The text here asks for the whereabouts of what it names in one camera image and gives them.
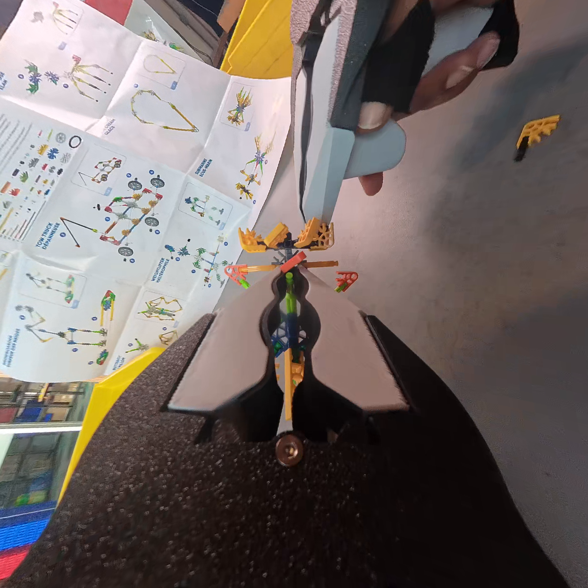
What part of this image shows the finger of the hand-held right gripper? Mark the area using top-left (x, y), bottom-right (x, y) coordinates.
top-left (291, 48), bottom-right (306, 219)
top-left (300, 41), bottom-right (356, 226)

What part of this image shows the grey desk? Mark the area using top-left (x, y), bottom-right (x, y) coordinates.
top-left (216, 0), bottom-right (588, 584)

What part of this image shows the printed instruction sheet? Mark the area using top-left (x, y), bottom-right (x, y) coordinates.
top-left (0, 0), bottom-right (295, 383)

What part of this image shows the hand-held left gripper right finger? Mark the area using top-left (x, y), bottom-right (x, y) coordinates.
top-left (294, 266), bottom-right (410, 439)

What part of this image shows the colourful toy construction model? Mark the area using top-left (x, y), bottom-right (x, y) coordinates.
top-left (224, 218), bottom-right (360, 421)

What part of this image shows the person's right hand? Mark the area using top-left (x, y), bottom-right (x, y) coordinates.
top-left (357, 0), bottom-right (502, 197)

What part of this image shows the yellow connector with black rod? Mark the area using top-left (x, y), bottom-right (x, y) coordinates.
top-left (514, 114), bottom-right (562, 162)

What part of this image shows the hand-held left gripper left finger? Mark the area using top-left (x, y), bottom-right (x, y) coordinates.
top-left (168, 266), bottom-right (288, 439)

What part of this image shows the blue storage bin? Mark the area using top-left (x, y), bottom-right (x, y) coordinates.
top-left (0, 500), bottom-right (58, 552)

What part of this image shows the yellow storage bin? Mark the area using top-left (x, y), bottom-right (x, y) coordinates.
top-left (220, 0), bottom-right (295, 80)
top-left (56, 347), bottom-right (167, 508)

